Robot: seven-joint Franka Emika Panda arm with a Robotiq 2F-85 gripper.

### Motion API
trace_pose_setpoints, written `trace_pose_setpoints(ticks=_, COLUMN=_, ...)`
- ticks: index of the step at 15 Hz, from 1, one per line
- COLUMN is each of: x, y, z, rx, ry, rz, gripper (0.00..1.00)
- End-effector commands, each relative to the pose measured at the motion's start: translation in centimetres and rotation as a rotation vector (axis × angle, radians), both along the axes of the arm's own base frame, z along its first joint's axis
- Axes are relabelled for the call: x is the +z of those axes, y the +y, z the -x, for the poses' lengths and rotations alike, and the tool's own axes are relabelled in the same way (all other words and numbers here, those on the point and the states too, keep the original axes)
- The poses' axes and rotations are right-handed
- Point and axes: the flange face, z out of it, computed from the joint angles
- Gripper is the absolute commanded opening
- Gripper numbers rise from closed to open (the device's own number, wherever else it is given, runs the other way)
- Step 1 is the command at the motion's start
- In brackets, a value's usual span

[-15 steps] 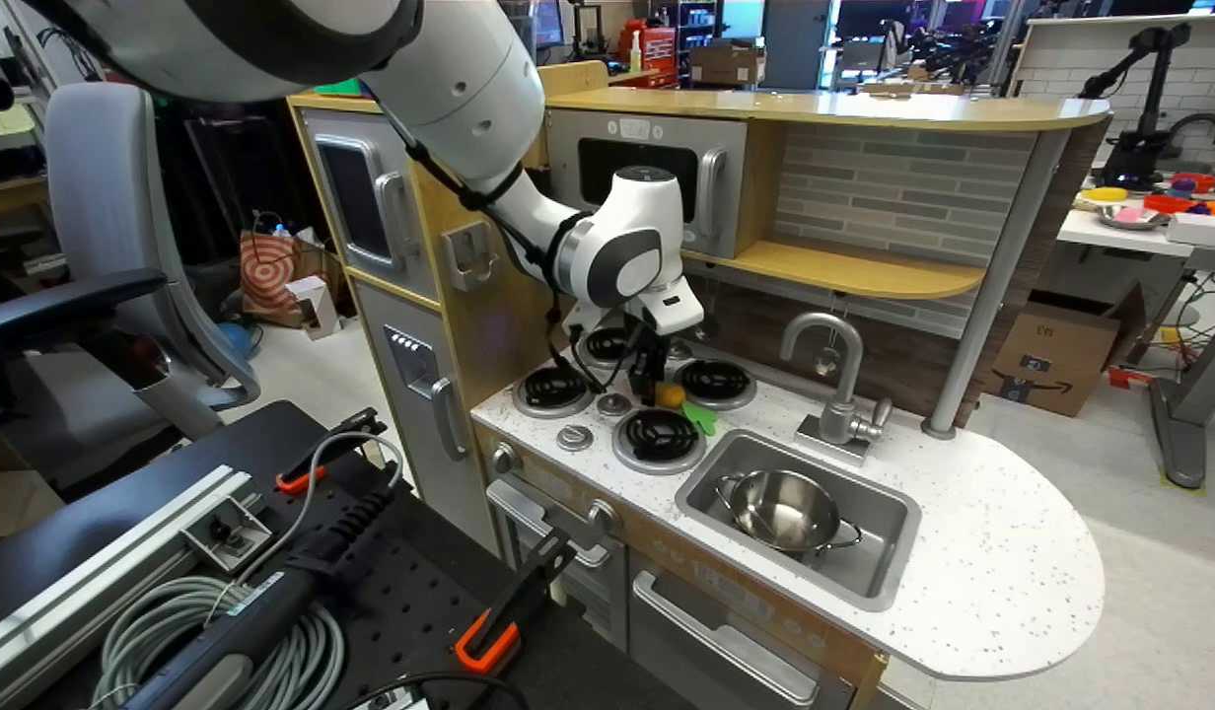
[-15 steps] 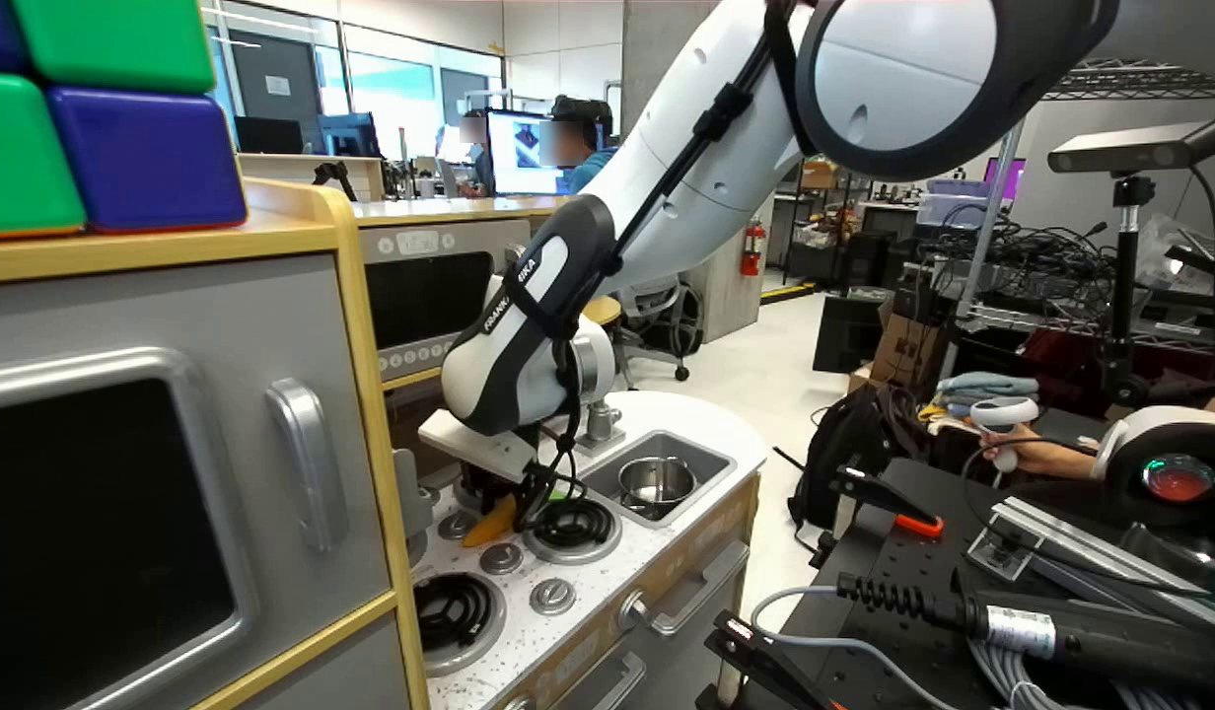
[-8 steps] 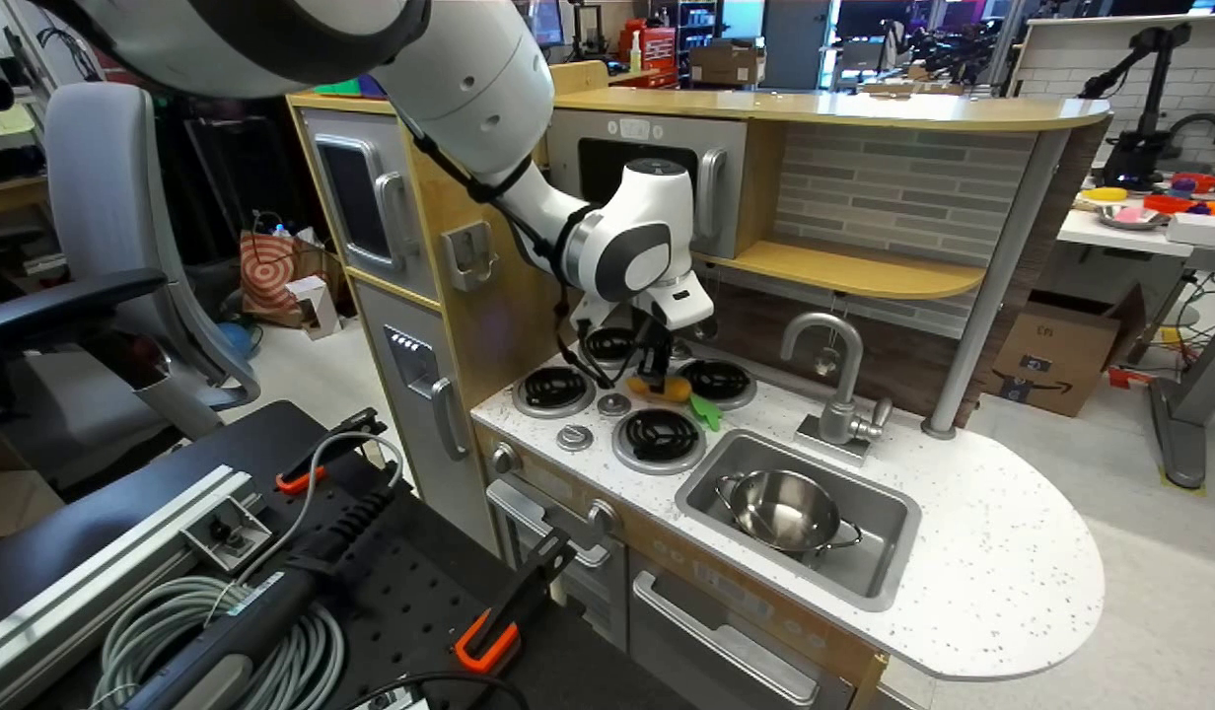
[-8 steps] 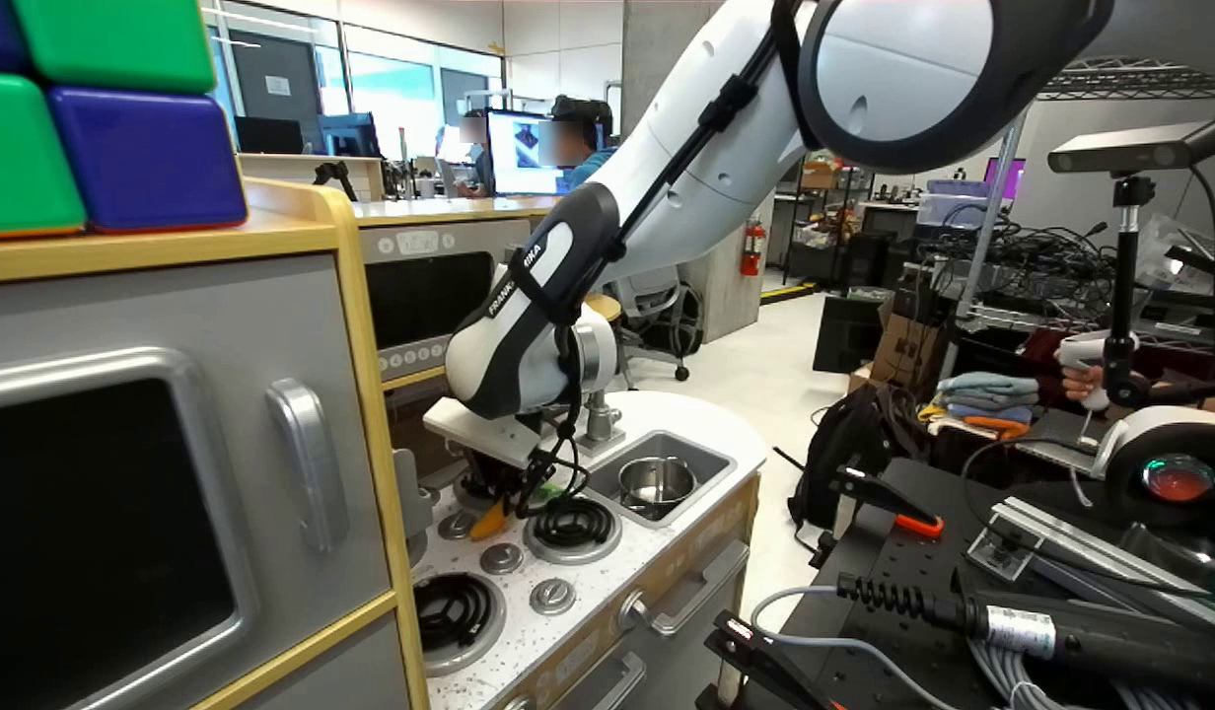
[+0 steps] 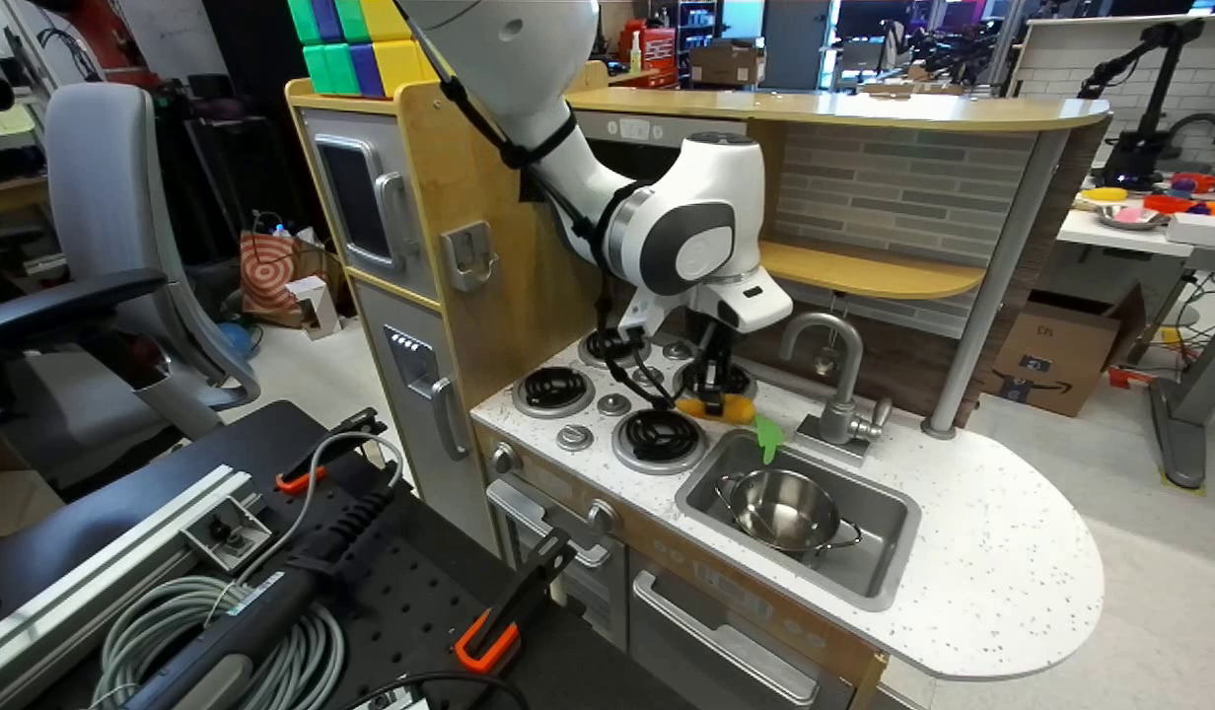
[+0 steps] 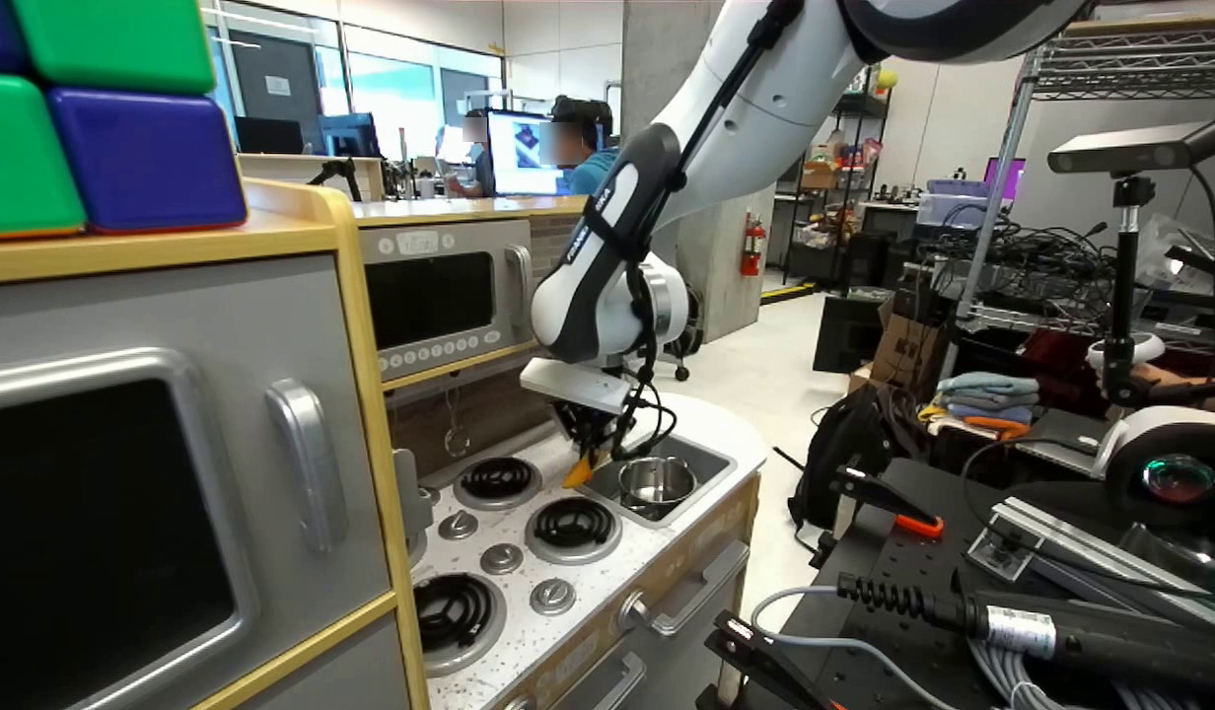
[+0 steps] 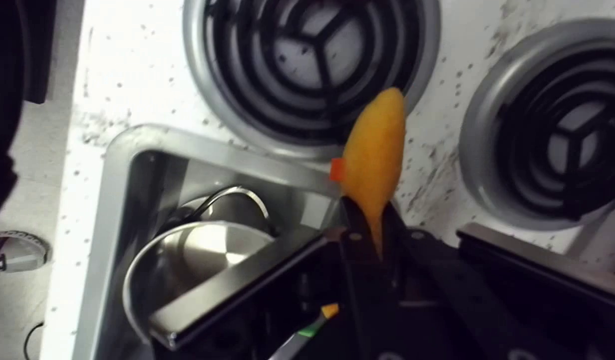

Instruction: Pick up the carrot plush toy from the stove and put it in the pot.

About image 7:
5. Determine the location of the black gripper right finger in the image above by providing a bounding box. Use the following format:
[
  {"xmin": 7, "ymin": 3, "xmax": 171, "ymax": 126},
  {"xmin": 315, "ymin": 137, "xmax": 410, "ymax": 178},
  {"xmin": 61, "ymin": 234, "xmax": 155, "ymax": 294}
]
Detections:
[{"xmin": 379, "ymin": 207, "xmax": 615, "ymax": 360}]

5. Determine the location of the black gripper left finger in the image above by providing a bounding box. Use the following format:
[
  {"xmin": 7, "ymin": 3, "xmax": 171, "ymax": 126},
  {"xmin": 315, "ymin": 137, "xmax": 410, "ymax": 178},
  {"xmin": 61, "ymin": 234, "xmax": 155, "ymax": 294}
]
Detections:
[{"xmin": 145, "ymin": 197, "xmax": 389, "ymax": 360}]

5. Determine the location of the small steel pot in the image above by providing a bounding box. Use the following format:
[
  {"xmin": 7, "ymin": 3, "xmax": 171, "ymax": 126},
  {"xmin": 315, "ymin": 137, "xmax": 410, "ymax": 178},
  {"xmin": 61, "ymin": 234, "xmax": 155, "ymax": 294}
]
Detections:
[{"xmin": 119, "ymin": 184, "xmax": 283, "ymax": 339}]

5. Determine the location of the silver toy sink basin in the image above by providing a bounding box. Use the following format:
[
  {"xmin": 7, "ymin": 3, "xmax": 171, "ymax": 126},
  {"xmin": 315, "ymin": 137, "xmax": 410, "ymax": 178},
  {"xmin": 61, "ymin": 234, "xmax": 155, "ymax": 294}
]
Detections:
[{"xmin": 69, "ymin": 123, "xmax": 349, "ymax": 360}]

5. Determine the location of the black coil toy burner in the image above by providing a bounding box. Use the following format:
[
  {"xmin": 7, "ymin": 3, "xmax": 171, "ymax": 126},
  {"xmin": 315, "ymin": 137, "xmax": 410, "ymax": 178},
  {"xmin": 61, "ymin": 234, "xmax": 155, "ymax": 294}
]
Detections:
[
  {"xmin": 456, "ymin": 19, "xmax": 615, "ymax": 232},
  {"xmin": 181, "ymin": 0, "xmax": 442, "ymax": 162}
]

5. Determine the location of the small oval silver disc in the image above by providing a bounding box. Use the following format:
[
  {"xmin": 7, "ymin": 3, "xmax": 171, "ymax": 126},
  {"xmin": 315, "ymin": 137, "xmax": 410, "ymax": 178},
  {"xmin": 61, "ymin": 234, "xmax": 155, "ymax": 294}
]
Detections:
[{"xmin": 0, "ymin": 229, "xmax": 51, "ymax": 274}]

